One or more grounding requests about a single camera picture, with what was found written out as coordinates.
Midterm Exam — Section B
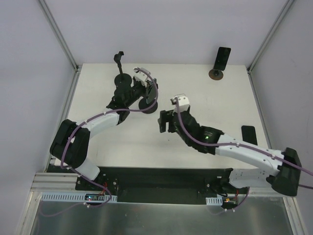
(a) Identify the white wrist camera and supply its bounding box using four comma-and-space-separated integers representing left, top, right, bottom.
171, 94, 190, 113
133, 67, 151, 87

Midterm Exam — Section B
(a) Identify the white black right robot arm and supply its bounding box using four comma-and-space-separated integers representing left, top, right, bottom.
158, 110, 301, 197

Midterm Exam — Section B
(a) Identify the right aluminium frame post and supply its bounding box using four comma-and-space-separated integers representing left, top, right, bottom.
247, 0, 296, 73

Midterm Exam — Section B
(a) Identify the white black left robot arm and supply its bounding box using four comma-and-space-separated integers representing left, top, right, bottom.
49, 74, 158, 190

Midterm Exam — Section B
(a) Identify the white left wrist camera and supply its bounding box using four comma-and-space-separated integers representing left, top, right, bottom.
133, 67, 151, 87

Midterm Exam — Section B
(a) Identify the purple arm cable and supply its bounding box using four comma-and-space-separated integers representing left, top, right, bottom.
39, 68, 159, 217
171, 97, 313, 216

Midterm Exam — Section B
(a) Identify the tall black clamp phone stand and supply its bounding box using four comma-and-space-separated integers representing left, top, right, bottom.
114, 51, 132, 88

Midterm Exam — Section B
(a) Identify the brown-base grey phone stand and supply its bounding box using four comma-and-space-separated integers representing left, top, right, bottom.
208, 66, 225, 81

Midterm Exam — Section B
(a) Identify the left white cable duct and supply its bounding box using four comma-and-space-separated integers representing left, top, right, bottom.
41, 192, 117, 203

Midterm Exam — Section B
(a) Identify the short black round-base phone stand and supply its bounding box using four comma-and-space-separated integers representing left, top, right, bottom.
138, 98, 158, 114

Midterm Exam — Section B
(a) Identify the right white cable duct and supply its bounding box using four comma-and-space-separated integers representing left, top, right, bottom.
205, 195, 238, 206

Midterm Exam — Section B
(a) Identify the green-edged black phone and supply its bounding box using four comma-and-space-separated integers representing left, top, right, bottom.
146, 78, 158, 105

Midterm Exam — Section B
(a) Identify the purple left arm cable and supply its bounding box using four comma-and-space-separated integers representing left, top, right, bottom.
39, 68, 159, 217

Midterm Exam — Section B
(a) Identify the white cable duct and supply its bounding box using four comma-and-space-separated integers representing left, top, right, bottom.
41, 192, 117, 203
205, 195, 238, 206

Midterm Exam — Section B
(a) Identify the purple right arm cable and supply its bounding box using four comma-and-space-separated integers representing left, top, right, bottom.
171, 97, 313, 216

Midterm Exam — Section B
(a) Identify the aluminium frame post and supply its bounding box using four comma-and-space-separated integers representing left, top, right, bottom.
247, 0, 296, 73
37, 0, 79, 72

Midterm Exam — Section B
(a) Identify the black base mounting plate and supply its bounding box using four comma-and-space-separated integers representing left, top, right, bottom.
75, 167, 247, 205

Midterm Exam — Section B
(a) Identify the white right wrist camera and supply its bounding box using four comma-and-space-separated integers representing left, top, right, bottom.
171, 94, 190, 113

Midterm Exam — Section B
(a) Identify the left aluminium frame post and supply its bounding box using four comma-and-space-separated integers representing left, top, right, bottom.
37, 0, 79, 72

